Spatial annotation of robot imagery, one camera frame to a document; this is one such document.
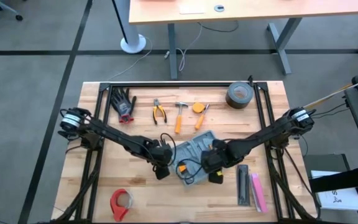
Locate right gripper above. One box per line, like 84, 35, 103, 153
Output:
200, 139, 235, 174

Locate hammer with orange handle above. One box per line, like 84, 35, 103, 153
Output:
174, 101, 190, 135

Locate screwdriver with orange handle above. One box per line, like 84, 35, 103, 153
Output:
194, 103, 211, 131

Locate yellow black pliers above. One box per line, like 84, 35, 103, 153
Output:
152, 98, 168, 126

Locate yellow tape measure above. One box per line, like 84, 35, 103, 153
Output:
192, 102, 206, 114

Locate black work glove red cuff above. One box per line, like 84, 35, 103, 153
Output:
110, 87, 137, 124

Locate red tape dispenser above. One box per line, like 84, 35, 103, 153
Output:
109, 188, 134, 223

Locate dark grey box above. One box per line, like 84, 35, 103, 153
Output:
303, 153, 351, 187

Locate pole with round white base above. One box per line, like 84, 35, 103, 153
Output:
111, 0, 147, 55

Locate white paper sheet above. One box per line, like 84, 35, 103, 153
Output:
310, 169, 358, 212

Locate white pad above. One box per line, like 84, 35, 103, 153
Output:
178, 3, 207, 16

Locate orange desk grey legs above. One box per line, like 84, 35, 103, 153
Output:
128, 0, 358, 81

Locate black left camera cable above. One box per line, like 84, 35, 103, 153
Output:
159, 132, 178, 167

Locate black camera cable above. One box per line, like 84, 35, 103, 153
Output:
178, 157, 204, 185
159, 132, 178, 167

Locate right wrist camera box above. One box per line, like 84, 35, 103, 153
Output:
208, 170, 225, 185

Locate black right camera cable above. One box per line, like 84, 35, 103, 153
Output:
178, 157, 204, 185

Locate black duct tape roll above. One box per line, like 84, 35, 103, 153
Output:
225, 81, 255, 110

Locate black aluminium rig frame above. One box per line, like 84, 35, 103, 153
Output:
52, 74, 319, 224

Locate white floor cable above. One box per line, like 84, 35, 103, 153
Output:
177, 22, 204, 73
107, 35, 154, 82

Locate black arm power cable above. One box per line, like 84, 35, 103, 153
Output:
312, 101, 351, 119

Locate black strap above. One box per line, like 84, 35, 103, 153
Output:
308, 164, 358, 194

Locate black floor cable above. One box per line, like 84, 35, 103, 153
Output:
196, 20, 240, 33

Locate yellow and white cable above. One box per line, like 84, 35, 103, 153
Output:
303, 72, 358, 110

